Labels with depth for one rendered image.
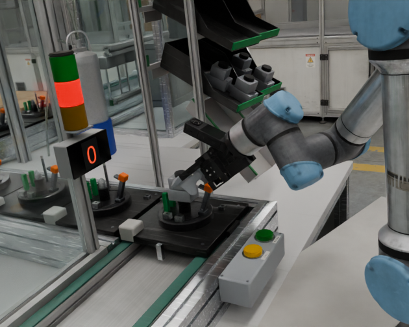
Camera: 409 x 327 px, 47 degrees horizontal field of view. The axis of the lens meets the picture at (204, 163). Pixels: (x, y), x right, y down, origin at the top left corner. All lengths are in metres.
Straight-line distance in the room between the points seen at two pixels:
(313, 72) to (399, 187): 4.40
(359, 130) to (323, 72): 4.11
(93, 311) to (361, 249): 0.66
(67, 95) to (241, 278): 0.50
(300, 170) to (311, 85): 4.23
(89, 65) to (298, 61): 3.42
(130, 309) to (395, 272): 0.52
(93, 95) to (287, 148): 1.21
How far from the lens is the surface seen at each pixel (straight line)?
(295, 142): 0.94
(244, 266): 1.01
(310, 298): 1.08
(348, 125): 0.97
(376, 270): 0.79
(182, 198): 1.14
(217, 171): 1.05
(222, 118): 1.41
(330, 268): 1.18
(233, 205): 1.23
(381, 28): 0.67
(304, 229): 1.33
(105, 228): 1.21
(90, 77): 1.99
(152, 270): 1.11
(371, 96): 0.91
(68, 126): 1.00
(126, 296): 1.05
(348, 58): 5.00
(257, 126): 0.97
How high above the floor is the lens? 1.51
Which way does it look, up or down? 21 degrees down
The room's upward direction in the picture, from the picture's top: 6 degrees counter-clockwise
